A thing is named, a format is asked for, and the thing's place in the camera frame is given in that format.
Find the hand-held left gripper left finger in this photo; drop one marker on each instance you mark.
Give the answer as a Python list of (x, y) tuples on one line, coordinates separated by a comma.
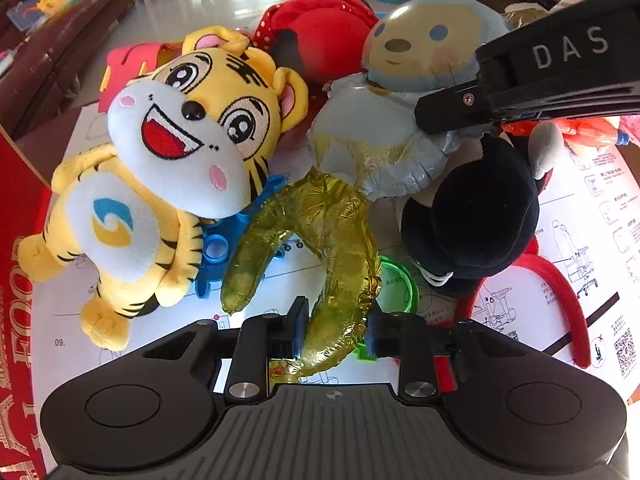
[(300, 327)]

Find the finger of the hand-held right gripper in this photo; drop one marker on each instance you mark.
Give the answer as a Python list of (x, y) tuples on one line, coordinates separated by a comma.
[(450, 107)]

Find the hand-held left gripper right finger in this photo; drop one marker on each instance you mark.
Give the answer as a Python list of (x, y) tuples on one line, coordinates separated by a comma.
[(372, 341)]

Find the orange plastic toy gun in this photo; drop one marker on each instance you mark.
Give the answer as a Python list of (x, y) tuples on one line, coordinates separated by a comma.
[(585, 131)]

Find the black mouse plush red shorts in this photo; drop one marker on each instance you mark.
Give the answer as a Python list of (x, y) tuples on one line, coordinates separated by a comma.
[(475, 210)]

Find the red cardboard box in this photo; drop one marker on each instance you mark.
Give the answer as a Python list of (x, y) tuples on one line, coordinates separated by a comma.
[(15, 310)]

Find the blue plastic gear toy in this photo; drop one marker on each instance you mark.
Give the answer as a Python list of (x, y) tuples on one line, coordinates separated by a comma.
[(220, 247)]

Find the white instruction sheet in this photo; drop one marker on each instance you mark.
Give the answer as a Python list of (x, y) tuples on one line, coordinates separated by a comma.
[(575, 200)]

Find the red polka dot mouse plush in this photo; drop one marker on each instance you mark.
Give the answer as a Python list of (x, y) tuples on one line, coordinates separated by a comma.
[(325, 35)]

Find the red fuzzy headband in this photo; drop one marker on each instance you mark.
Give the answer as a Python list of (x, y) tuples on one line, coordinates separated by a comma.
[(565, 290)]

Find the yellow tiger plush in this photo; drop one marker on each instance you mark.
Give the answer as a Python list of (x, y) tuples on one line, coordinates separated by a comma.
[(190, 125)]

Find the red and yellow toy block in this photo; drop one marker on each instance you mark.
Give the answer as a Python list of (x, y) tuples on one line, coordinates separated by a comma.
[(125, 60)]

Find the dark red leather sofa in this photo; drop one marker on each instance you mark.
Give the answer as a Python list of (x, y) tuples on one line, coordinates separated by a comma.
[(60, 60)]

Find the clear plastic box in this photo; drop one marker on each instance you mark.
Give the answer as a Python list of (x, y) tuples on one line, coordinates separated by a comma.
[(22, 15)]

